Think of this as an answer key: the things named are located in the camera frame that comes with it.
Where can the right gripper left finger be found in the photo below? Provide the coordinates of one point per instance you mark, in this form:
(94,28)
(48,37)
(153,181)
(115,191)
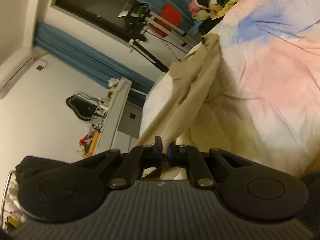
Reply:
(152,155)

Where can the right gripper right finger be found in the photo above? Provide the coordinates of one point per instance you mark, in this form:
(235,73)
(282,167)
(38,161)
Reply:
(177,155)

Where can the beige printed t-shirt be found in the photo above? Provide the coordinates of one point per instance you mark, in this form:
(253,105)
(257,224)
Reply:
(196,112)

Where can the white desk with drawers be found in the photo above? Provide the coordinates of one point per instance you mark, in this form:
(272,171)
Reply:
(121,126)

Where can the clutter on desk top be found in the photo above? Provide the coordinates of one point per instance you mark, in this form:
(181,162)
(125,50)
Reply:
(89,143)

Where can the pastel tie-dye duvet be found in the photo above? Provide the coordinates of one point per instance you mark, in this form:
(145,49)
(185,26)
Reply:
(271,48)

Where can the blue curtain left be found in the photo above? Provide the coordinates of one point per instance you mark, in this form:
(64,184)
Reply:
(89,61)

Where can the dark window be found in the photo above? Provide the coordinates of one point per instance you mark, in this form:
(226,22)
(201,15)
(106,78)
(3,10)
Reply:
(103,14)

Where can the white metal exercise frame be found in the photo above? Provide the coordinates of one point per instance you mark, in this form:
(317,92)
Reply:
(142,21)

